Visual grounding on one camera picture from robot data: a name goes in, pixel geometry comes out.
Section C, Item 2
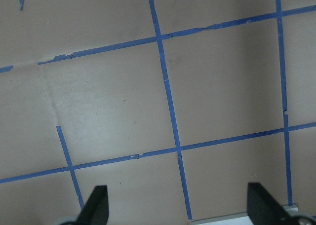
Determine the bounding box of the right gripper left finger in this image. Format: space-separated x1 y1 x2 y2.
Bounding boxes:
75 185 109 225

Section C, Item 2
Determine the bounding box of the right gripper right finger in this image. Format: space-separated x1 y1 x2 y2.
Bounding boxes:
247 183 300 225

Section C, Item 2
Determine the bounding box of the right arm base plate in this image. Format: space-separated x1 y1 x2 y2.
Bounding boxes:
191 213 252 225

